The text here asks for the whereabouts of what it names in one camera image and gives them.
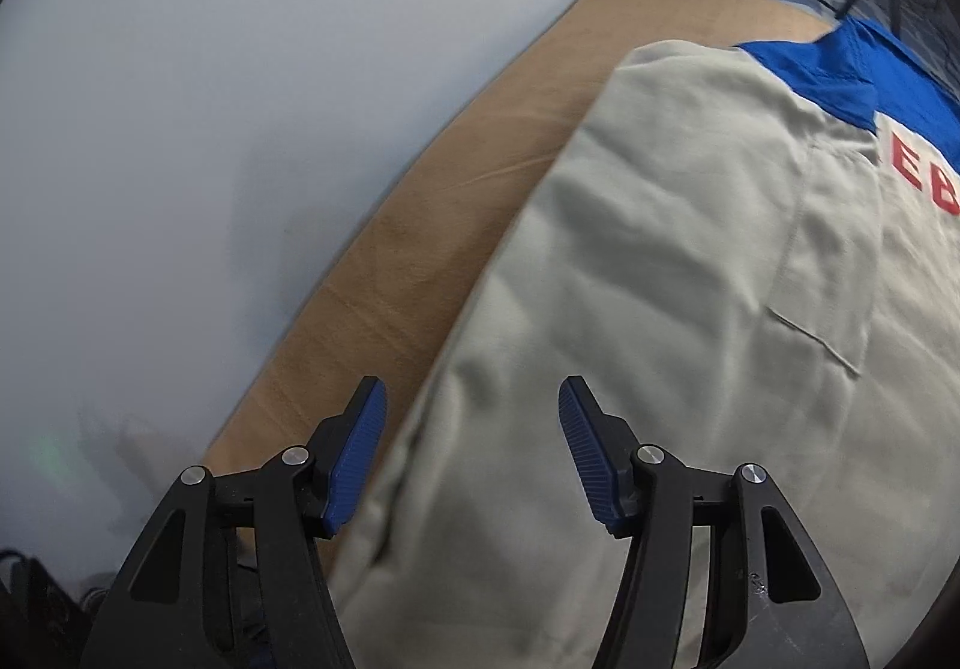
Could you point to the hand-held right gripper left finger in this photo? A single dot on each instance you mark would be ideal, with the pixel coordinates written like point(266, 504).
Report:
point(358, 459)

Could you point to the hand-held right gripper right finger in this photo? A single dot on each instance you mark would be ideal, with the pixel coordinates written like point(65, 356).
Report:
point(589, 459)

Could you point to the grey jacket with blue collar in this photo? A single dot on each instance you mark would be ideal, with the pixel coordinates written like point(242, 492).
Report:
point(675, 264)

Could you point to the tan bed blanket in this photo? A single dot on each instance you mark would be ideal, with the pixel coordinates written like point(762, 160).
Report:
point(450, 189)

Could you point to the dark object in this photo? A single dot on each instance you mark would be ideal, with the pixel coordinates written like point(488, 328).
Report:
point(34, 609)

